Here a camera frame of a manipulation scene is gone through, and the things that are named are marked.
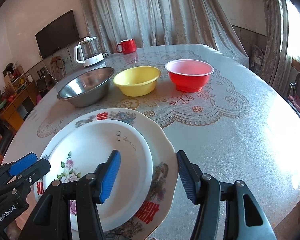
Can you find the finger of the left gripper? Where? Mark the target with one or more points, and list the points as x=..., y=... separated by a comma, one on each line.
x=31, y=175
x=22, y=164

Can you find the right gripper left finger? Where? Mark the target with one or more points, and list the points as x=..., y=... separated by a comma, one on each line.
x=50, y=219

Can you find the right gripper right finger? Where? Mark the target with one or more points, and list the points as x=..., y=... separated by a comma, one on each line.
x=244, y=217

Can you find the rose garden white plate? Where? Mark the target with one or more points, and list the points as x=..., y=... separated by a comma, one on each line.
x=83, y=149

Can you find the double happiness white plate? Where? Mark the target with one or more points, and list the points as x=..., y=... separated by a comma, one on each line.
x=159, y=199

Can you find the wooden cabinet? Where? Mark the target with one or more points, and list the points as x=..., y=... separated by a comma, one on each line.
x=18, y=98

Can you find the lace patterned tablecloth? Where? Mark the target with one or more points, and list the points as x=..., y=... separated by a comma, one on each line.
x=236, y=127

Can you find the stainless steel bowl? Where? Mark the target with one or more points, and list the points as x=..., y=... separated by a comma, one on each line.
x=88, y=88

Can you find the white glass electric kettle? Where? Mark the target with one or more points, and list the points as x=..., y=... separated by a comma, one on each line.
x=87, y=52

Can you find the yellow plastic bowl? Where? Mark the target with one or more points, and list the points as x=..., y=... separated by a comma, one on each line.
x=137, y=81

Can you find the red mug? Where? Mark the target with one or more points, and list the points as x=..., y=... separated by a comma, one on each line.
x=126, y=46

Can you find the window side curtain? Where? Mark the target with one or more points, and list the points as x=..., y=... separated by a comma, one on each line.
x=276, y=64

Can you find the red plastic bowl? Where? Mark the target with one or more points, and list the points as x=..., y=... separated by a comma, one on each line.
x=189, y=75

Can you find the beige lace curtain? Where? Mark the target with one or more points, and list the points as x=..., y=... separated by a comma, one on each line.
x=162, y=22

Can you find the black wall television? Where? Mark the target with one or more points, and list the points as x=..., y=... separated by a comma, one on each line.
x=58, y=34

